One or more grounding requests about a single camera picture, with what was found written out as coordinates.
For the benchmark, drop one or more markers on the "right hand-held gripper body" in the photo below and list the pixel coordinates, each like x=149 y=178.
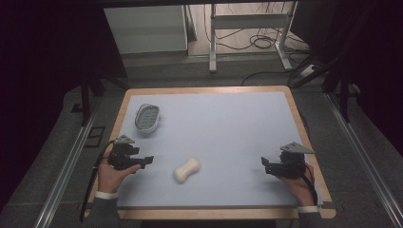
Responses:
x=291 y=161

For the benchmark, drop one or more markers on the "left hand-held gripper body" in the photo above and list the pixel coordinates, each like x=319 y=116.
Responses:
x=122 y=155

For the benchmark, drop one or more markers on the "person's left hand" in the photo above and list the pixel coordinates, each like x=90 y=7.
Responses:
x=111 y=177

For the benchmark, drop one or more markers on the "person's right hand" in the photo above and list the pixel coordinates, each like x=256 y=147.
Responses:
x=299 y=190

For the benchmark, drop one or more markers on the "grey soap dish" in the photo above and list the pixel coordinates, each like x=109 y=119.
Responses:
x=147 y=117

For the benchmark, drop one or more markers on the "white soap bar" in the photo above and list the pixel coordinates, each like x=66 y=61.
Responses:
x=186 y=170

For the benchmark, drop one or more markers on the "pale blue table mat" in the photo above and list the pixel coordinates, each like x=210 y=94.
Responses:
x=221 y=133

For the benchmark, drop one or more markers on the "black stand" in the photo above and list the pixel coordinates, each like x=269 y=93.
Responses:
x=85 y=101
x=343 y=91

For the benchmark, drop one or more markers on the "white power strip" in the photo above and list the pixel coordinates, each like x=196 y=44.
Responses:
x=308 y=71

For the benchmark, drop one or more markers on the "dark curtain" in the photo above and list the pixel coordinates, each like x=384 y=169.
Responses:
x=38 y=79
x=374 y=63

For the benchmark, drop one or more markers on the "white cabinet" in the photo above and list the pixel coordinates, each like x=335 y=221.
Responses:
x=145 y=28

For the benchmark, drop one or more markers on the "aluminium rail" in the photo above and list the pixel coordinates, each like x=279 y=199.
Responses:
x=364 y=152
x=65 y=171

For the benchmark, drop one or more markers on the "white metal desk frame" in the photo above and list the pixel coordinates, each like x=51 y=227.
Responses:
x=250 y=21

